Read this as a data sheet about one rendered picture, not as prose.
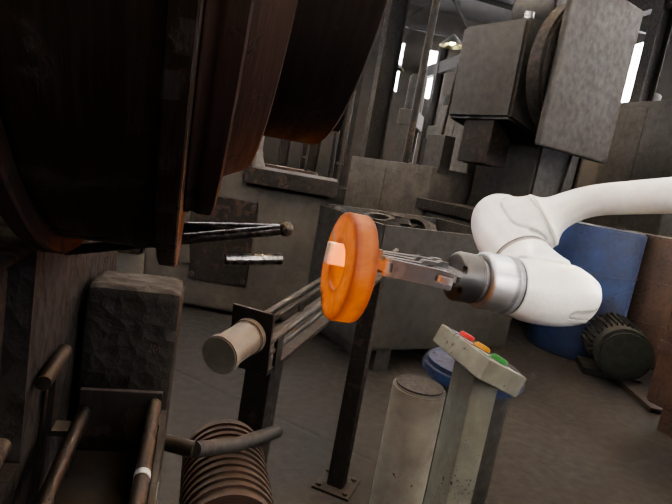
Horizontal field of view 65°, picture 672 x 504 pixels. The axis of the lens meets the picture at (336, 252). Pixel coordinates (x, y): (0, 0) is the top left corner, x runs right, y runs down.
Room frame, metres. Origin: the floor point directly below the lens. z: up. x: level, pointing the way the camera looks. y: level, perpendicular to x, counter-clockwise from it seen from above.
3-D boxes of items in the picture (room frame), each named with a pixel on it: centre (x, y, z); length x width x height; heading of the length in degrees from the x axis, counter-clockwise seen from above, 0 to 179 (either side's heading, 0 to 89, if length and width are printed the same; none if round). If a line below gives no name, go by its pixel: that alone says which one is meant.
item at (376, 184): (4.80, -0.50, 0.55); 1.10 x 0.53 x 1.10; 36
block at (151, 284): (0.58, 0.22, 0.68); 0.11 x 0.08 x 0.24; 106
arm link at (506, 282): (0.79, -0.24, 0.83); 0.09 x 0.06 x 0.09; 16
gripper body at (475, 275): (0.77, -0.17, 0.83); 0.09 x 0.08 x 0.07; 106
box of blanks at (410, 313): (3.06, -0.43, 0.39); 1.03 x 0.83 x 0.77; 121
